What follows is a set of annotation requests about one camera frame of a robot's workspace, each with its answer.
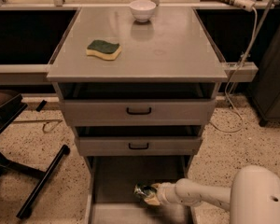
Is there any grey side rail bench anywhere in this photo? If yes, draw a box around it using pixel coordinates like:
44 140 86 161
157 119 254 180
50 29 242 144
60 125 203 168
0 64 50 85

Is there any white ceramic bowl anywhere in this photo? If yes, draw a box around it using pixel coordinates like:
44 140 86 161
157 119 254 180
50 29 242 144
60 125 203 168
129 0 156 22

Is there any dark grey cabinet right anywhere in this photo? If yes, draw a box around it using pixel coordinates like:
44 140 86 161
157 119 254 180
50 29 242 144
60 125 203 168
247 0 280 128

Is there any middle grey drawer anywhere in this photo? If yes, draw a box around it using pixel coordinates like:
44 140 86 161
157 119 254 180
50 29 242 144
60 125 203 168
75 136 202 156

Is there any bottom grey open drawer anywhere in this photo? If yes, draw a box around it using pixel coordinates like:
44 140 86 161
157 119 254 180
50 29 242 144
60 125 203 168
85 156 194 224

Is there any black office chair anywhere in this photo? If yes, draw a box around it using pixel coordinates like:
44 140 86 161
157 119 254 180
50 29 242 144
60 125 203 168
0 81 71 220

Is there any green and yellow sponge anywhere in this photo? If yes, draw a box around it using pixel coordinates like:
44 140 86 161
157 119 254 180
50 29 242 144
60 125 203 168
86 40 121 61

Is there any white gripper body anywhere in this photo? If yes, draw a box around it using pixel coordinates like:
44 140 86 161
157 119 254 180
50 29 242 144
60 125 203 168
157 182 177 205

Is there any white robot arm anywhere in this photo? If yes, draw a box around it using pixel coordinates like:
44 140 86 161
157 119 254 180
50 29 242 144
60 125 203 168
141 165 280 224

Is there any crushed green soda can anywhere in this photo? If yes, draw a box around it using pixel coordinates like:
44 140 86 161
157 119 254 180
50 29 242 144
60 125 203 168
133 184 157 200

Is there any top grey drawer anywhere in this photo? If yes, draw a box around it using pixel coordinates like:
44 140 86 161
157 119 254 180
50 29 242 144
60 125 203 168
61 99 216 127

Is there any grey drawer cabinet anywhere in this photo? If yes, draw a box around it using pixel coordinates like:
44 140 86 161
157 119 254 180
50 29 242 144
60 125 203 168
46 6 229 224

